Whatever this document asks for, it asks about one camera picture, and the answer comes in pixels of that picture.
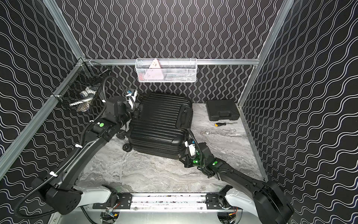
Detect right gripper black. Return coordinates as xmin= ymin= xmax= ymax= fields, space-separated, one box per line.
xmin=178 ymin=153 xmax=206 ymax=169

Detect black hard-shell suitcase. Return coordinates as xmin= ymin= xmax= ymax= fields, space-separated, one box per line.
xmin=122 ymin=92 xmax=193 ymax=160

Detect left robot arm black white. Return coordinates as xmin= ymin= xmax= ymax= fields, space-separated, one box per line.
xmin=32 ymin=95 xmax=136 ymax=216

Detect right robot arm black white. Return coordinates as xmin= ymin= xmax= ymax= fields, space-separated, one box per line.
xmin=180 ymin=141 xmax=294 ymax=224

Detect silver items in mesh basket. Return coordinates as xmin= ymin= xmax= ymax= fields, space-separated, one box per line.
xmin=69 ymin=87 xmax=96 ymax=112

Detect yellow black screwdriver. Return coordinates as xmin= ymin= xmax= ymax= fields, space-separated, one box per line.
xmin=215 ymin=122 xmax=237 ymax=127

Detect pink triangle card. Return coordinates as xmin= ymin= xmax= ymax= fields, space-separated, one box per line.
xmin=144 ymin=58 xmax=164 ymax=81

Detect black plastic tool case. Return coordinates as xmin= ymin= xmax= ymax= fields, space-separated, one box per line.
xmin=206 ymin=99 xmax=240 ymax=121

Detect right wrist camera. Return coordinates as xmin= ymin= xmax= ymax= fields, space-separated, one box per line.
xmin=185 ymin=141 xmax=196 ymax=159

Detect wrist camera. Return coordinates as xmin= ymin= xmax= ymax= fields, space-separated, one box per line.
xmin=126 ymin=89 xmax=138 ymax=104
xmin=185 ymin=141 xmax=196 ymax=159

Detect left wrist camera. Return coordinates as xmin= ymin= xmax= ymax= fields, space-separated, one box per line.
xmin=126 ymin=89 xmax=138 ymax=104

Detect black wire mesh basket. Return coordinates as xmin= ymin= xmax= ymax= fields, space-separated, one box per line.
xmin=56 ymin=61 xmax=112 ymax=113

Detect clear wall basket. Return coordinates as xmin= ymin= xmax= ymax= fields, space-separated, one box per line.
xmin=135 ymin=58 xmax=198 ymax=83

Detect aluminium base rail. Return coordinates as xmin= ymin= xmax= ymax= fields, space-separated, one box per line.
xmin=55 ymin=192 xmax=283 ymax=212

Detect black corrugated cable conduit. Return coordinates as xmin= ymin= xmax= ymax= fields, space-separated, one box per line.
xmin=13 ymin=145 xmax=82 ymax=219

